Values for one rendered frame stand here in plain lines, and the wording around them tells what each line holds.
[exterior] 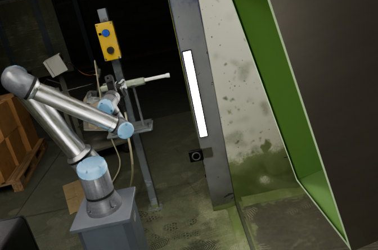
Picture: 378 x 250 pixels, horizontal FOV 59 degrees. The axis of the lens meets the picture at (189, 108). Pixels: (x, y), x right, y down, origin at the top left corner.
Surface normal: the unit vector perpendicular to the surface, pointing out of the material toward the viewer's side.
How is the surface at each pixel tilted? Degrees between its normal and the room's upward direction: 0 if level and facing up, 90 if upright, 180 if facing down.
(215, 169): 90
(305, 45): 90
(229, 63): 90
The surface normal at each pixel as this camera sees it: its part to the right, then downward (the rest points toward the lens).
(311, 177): -0.39, -0.87
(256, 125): 0.06, 0.31
